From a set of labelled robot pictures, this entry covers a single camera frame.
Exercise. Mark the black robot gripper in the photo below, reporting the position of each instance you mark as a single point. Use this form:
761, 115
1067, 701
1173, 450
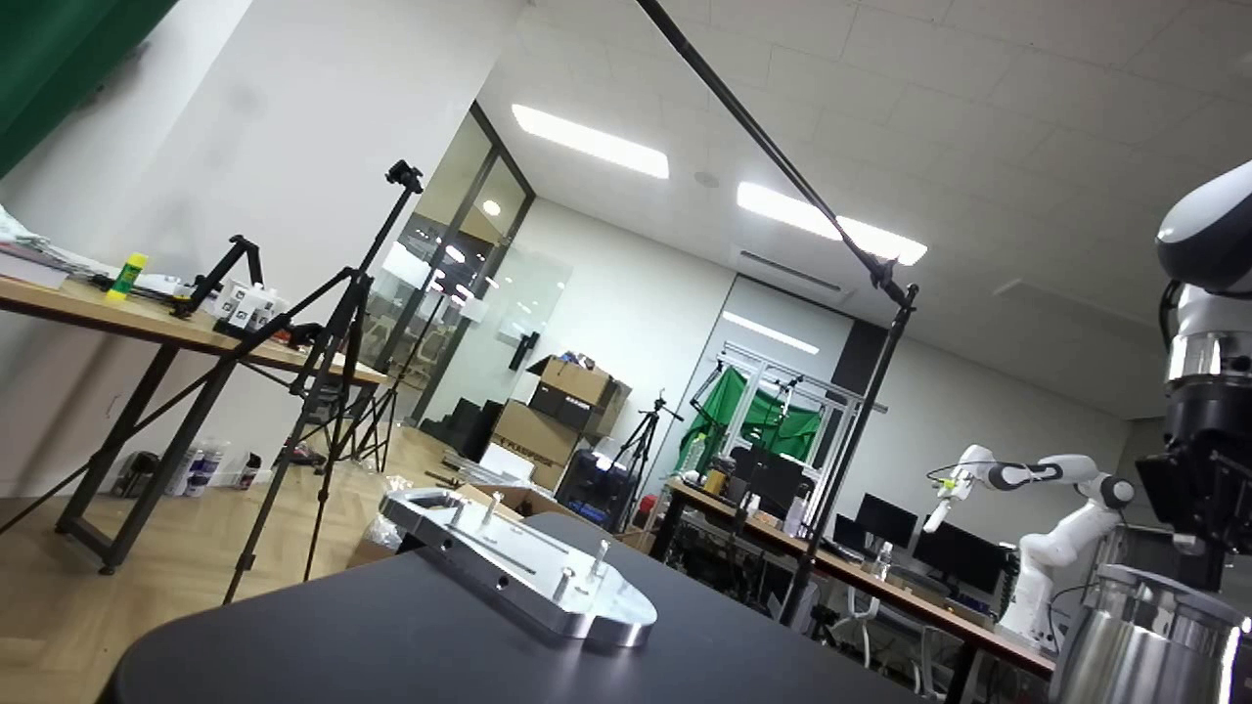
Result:
1213, 416

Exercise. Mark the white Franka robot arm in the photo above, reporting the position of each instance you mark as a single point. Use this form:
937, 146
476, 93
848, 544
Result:
1208, 261

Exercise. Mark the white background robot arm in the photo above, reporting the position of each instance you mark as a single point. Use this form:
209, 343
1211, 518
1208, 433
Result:
1062, 535

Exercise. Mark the black computer monitor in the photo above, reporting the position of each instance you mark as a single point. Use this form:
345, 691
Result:
963, 553

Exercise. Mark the long wooden work table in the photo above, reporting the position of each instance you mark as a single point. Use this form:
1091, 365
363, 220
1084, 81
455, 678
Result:
864, 574

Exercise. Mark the black upright stand pole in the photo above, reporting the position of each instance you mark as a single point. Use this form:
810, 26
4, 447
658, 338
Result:
848, 454

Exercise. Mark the green hanging cloth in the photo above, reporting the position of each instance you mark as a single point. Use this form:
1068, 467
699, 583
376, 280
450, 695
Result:
766, 418

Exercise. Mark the long ceiling light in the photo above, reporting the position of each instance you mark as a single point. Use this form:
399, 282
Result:
834, 223
587, 138

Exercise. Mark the black boom pole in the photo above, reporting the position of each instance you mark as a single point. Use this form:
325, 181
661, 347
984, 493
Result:
784, 156

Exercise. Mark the small background tripod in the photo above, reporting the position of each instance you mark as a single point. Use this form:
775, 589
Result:
642, 435

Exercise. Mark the stacked cardboard boxes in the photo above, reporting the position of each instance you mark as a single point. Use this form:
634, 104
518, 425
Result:
562, 411

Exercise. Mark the shiny metal plate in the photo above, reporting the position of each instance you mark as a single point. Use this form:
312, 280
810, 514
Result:
521, 561

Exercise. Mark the wooden table with black legs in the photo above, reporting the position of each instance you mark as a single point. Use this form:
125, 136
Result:
144, 338

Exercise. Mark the yellow green small object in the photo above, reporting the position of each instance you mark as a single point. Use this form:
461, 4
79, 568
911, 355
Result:
125, 276

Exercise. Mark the green curtain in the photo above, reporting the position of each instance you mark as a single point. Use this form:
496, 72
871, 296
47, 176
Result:
65, 61

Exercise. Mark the black camera tripod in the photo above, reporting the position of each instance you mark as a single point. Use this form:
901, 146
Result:
342, 355

